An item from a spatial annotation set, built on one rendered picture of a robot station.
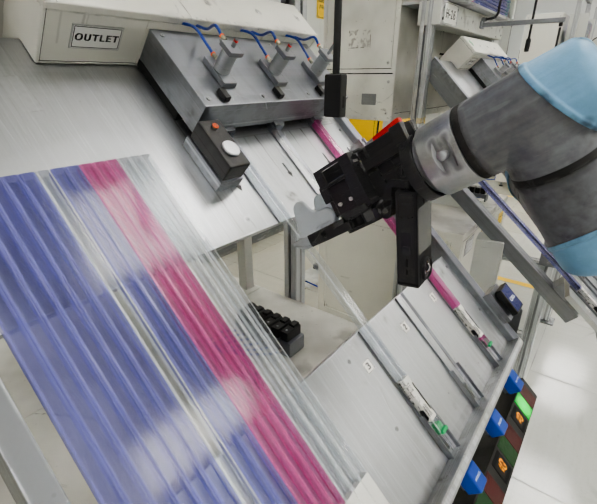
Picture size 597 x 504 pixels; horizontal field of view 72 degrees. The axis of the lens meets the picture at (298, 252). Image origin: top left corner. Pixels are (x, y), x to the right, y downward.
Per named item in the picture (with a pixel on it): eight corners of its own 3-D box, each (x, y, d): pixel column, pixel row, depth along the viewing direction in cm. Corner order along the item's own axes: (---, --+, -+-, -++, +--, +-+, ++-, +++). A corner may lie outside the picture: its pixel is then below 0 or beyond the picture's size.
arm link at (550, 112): (637, 139, 29) (585, 31, 28) (487, 199, 37) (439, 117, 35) (629, 111, 35) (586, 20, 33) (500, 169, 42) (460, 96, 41)
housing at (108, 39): (281, 92, 87) (319, 34, 77) (30, 103, 51) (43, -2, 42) (259, 64, 88) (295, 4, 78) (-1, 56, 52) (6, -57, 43)
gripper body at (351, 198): (342, 166, 53) (423, 116, 44) (371, 226, 53) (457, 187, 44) (306, 176, 47) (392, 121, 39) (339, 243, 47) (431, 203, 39)
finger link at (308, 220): (280, 213, 56) (330, 184, 50) (299, 252, 56) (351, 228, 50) (265, 218, 53) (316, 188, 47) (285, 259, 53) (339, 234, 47)
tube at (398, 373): (439, 429, 52) (446, 427, 52) (435, 436, 51) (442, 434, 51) (222, 130, 60) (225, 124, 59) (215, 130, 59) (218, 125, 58)
